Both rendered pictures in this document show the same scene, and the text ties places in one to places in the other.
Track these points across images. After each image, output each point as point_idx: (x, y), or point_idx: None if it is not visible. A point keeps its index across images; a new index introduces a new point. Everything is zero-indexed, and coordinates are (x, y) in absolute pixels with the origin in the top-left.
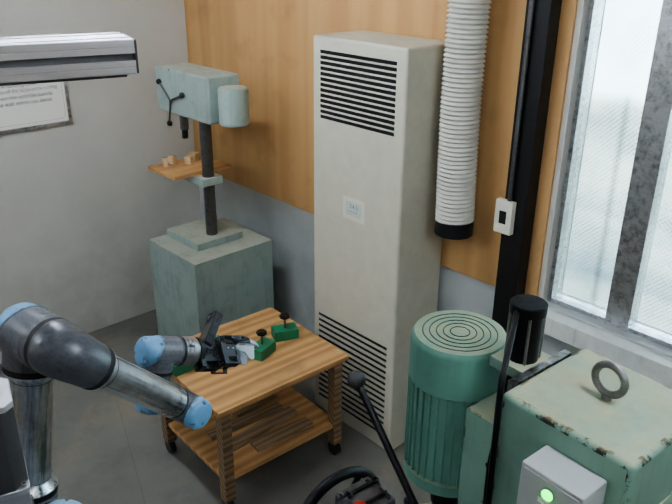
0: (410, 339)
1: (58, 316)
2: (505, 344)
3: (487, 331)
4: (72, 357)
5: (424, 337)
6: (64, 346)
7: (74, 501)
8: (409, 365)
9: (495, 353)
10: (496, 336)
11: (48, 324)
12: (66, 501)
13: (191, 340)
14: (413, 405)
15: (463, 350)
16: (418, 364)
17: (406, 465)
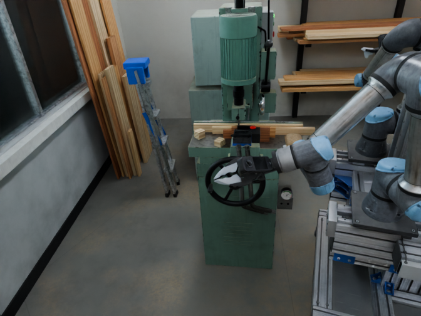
0: (252, 21)
1: (412, 57)
2: (244, 3)
3: (230, 14)
4: (400, 63)
5: (252, 14)
6: (406, 57)
7: (388, 165)
8: (253, 32)
9: (245, 8)
10: (230, 13)
11: (420, 51)
12: (392, 170)
13: (283, 147)
14: (254, 47)
15: (248, 12)
16: (257, 24)
17: (254, 78)
